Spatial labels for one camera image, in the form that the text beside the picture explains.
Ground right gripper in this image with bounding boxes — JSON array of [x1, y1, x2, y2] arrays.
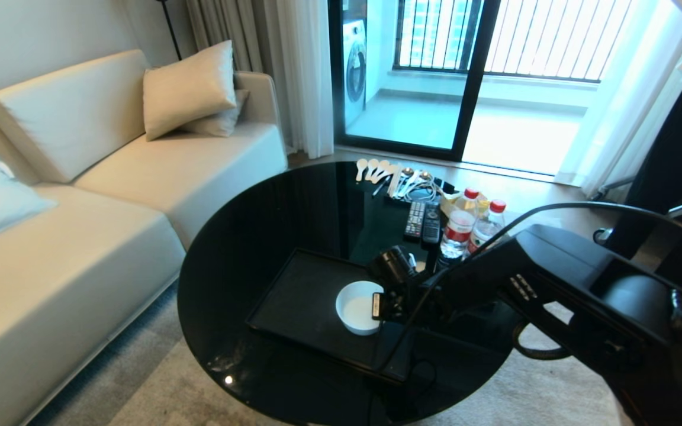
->
[[381, 285, 423, 325]]

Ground white round bowl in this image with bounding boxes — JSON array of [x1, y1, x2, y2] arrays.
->
[[335, 280, 385, 337]]

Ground black rectangular tray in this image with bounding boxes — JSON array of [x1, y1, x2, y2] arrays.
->
[[246, 247, 437, 383]]

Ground remote control with pale buttons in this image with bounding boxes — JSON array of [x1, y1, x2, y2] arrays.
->
[[404, 201, 427, 241]]

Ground black remote control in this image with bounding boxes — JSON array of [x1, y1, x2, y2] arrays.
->
[[422, 204, 442, 246]]

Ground red capped water bottle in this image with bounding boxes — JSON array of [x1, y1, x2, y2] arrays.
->
[[467, 200, 507, 254], [439, 188, 480, 262]]

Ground round black glass table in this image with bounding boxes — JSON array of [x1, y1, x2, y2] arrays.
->
[[177, 161, 532, 426]]

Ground white washing machine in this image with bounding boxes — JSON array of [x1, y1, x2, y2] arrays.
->
[[342, 20, 369, 126]]

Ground narrow white sheer curtain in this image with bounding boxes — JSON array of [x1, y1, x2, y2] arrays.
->
[[275, 0, 335, 160]]

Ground small beige pillow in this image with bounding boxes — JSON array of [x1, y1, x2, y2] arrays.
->
[[180, 89, 250, 138]]

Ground grey beige rug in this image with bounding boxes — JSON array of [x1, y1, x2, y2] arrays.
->
[[26, 281, 635, 426]]

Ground beige sofa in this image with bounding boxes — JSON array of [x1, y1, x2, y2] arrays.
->
[[0, 49, 288, 426]]

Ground black balcony railing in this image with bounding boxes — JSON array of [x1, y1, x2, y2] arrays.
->
[[393, 0, 639, 84]]

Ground wide white sheer curtain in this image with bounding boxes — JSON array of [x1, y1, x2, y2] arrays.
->
[[554, 0, 682, 197]]

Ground large beige pillow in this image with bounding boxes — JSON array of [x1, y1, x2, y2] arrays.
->
[[143, 40, 238, 141]]

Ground black hanging garment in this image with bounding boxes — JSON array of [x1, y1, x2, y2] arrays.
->
[[606, 76, 682, 291]]

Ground grey beige curtain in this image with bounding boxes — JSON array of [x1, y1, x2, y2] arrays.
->
[[185, 0, 286, 75]]

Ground black floor lamp pole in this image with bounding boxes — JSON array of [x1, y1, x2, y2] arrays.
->
[[156, 0, 184, 62]]

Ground white cable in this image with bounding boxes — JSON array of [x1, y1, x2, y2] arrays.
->
[[399, 180, 441, 204]]

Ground black cable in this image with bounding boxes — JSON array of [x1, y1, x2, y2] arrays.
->
[[512, 320, 574, 362], [467, 201, 682, 268]]

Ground black sliding door frame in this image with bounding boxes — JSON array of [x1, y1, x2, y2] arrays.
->
[[328, 0, 503, 162]]

